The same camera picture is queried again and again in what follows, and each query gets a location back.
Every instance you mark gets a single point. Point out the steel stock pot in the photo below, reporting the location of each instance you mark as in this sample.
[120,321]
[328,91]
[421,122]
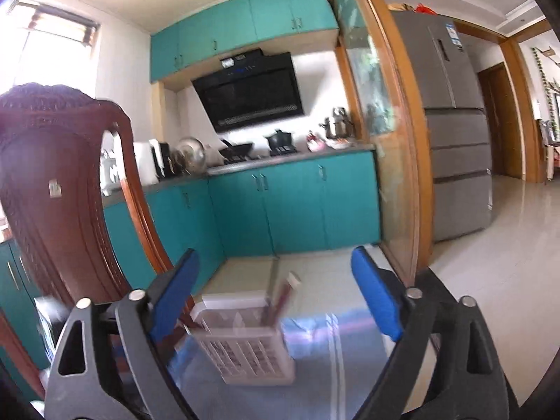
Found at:
[338,125]

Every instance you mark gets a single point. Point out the teal upper cabinets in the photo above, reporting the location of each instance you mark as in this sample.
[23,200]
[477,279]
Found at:
[230,25]

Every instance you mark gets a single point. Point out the wooden glass sliding door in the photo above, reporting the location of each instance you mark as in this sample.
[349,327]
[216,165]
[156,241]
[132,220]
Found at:
[386,109]

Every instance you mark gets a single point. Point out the black range hood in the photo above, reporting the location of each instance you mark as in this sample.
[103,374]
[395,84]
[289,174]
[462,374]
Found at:
[253,91]

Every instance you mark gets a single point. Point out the black clay pot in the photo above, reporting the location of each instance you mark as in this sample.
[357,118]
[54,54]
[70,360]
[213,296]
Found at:
[280,142]

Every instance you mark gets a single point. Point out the round steel lid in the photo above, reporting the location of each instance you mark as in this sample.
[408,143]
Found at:
[189,155]

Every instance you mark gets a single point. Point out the red-brown long chopstick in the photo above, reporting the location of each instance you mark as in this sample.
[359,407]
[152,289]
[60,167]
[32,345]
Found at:
[271,315]

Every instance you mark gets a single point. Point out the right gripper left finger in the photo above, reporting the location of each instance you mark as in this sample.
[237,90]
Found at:
[84,381]

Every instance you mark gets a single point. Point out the teal lower cabinets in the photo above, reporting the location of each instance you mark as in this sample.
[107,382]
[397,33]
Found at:
[310,204]

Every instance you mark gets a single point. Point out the teal cabinets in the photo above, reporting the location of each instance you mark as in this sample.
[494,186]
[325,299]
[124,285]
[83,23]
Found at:
[310,204]
[230,25]

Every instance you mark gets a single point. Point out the brown wooden room door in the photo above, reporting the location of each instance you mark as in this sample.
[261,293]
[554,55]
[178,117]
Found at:
[505,134]

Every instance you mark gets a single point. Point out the carved wooden chair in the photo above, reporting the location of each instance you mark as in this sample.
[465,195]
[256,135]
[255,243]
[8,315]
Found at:
[51,138]

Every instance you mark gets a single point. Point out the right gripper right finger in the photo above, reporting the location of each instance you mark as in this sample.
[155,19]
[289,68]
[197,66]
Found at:
[444,363]

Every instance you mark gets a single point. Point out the white plastic utensil basket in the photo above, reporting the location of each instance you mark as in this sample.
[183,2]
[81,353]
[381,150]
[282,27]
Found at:
[243,349]

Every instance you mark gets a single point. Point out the grey refrigerator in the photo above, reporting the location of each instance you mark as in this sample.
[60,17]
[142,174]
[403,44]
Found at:
[458,130]

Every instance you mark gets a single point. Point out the blue cloth with stripes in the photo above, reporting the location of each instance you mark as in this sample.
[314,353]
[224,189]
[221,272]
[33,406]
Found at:
[338,359]

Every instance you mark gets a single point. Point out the black wok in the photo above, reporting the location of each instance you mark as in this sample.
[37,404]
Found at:
[233,153]

